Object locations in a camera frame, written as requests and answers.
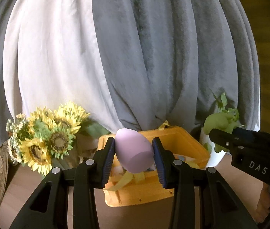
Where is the white plant pot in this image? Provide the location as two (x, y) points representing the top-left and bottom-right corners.
(199, 128), (226, 167)

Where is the beige curtain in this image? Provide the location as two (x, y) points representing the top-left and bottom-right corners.
(3, 0), (122, 133)

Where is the person's right hand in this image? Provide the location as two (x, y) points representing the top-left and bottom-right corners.
(254, 183), (270, 223)

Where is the grey curtain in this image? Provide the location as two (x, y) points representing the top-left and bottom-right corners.
(0, 0), (260, 143)

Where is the lilac egg-shaped sponge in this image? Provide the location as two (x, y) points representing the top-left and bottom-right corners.
(115, 128), (154, 174)

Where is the green pothos plant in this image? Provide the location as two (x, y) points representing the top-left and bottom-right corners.
(203, 90), (244, 154)

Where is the orange plastic crate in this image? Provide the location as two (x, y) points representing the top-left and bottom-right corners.
(103, 121), (210, 207)

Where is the sunflower bouquet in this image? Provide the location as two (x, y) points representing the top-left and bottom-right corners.
(6, 101), (110, 176)

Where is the green plush frog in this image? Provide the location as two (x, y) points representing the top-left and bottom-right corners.
(203, 112), (234, 135)

